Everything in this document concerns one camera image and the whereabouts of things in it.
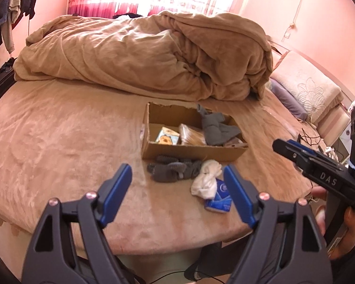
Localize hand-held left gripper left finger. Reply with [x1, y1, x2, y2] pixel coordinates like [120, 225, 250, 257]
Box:
[21, 163, 133, 284]

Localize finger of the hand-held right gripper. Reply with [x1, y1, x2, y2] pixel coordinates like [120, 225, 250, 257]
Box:
[272, 138, 311, 173]
[286, 139, 344, 171]

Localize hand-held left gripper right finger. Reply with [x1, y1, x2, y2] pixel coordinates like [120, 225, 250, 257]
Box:
[223, 164, 333, 284]

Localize blue tissue packet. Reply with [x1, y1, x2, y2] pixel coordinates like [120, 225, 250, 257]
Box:
[204, 177, 233, 213]

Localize white sock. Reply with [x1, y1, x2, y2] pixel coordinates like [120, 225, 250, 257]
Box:
[191, 159, 223, 200]

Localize grey knitted sock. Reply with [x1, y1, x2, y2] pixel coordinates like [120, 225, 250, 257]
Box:
[147, 155, 203, 183]

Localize cardboard box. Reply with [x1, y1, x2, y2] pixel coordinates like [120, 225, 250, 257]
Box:
[140, 102, 249, 162]

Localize person's right hand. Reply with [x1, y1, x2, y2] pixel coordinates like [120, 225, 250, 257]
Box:
[311, 186, 355, 261]

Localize pink striped cushion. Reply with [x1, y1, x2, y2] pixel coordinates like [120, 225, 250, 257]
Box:
[316, 106, 351, 140]

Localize purple pillow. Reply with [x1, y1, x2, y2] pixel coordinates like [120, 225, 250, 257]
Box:
[269, 78, 309, 121]

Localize cream embroidered pillow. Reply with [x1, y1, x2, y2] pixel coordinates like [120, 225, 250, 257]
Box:
[271, 50, 344, 125]

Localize grey smooth sock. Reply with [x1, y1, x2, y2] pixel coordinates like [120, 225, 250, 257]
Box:
[197, 104, 241, 146]

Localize black floor item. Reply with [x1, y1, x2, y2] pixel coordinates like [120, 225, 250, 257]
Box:
[183, 235, 250, 282]

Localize blue yellow picture packet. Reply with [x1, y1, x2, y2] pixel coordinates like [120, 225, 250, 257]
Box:
[155, 127, 179, 145]

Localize brown snack packet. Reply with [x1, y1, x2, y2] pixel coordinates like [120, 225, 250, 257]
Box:
[179, 123, 209, 146]

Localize beige crumpled duvet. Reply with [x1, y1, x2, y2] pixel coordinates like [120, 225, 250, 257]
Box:
[13, 10, 274, 102]

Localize black bag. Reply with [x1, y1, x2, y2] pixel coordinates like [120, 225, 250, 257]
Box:
[0, 58, 17, 113]

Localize hanging dark clothes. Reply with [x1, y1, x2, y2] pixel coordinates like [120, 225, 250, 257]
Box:
[0, 0, 42, 65]

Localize black cable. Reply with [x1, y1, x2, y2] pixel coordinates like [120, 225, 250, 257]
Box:
[297, 129, 324, 146]

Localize wall cord with socket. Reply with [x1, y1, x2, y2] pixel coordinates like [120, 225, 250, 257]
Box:
[282, 0, 310, 40]

